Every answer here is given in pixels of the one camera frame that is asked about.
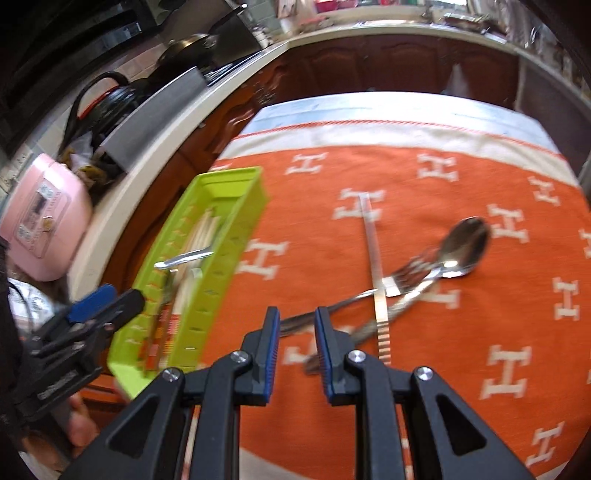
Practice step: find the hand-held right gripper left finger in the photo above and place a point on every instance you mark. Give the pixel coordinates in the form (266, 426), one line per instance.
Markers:
(272, 355)

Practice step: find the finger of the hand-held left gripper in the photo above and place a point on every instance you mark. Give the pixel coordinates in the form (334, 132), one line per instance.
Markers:
(90, 304)
(124, 307)

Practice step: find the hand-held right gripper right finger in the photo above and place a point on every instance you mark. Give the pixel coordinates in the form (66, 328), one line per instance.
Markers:
(323, 355)

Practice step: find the small steel spoon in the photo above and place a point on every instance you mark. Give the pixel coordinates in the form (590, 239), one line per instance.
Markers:
(184, 259)

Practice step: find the silver table knife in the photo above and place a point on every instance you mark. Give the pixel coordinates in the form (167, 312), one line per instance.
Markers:
(374, 249)

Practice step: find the green plastic utensil tray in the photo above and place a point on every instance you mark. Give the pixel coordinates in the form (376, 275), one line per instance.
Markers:
(231, 240)

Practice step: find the steel fork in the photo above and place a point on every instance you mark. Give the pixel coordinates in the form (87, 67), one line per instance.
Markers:
(415, 272)

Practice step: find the large steel spoon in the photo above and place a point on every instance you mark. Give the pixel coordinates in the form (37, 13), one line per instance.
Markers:
(464, 244)

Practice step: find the person's left hand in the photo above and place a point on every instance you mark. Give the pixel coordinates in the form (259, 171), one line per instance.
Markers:
(83, 424)

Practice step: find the pink rice cooker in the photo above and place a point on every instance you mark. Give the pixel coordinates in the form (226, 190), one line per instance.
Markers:
(41, 217)

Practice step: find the orange printed table blanket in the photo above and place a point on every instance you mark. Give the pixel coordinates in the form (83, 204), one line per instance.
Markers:
(323, 221)

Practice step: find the plastic bag of food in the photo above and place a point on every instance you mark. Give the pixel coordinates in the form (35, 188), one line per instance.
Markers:
(87, 161)

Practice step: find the steel splash panel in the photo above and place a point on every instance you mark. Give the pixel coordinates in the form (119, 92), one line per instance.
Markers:
(147, 120)

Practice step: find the black range hood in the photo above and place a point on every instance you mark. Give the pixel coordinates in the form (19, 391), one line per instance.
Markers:
(60, 55)

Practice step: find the black frying pan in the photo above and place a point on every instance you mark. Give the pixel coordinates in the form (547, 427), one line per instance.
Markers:
(189, 48)

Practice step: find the red bowl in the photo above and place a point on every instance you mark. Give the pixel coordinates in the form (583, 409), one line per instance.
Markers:
(334, 5)

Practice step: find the dishes on drying rack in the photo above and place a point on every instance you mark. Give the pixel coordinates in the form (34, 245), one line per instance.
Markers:
(464, 21)

